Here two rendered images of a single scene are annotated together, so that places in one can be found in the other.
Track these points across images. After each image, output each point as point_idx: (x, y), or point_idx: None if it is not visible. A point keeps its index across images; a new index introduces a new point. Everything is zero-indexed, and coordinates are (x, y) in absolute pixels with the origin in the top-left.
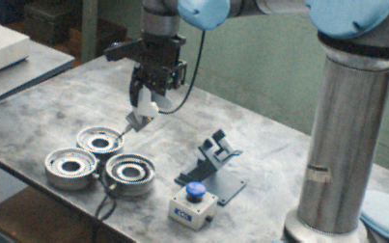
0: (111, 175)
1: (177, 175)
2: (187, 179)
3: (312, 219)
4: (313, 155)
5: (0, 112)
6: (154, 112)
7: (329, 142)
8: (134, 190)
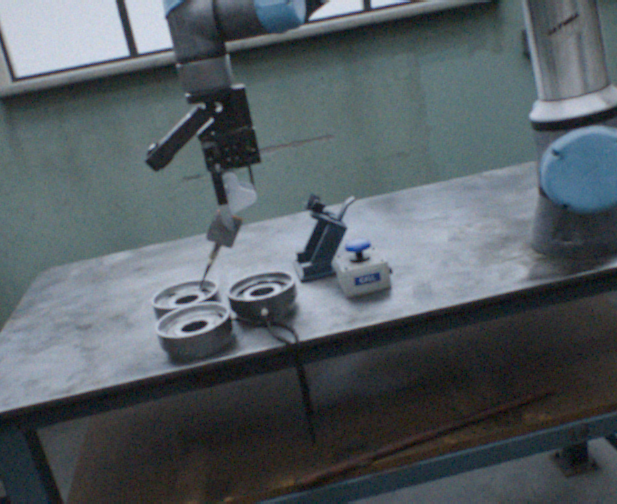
0: (254, 298)
1: (296, 279)
2: (316, 269)
3: (583, 84)
4: (553, 14)
5: (0, 369)
6: (252, 195)
7: None
8: (290, 298)
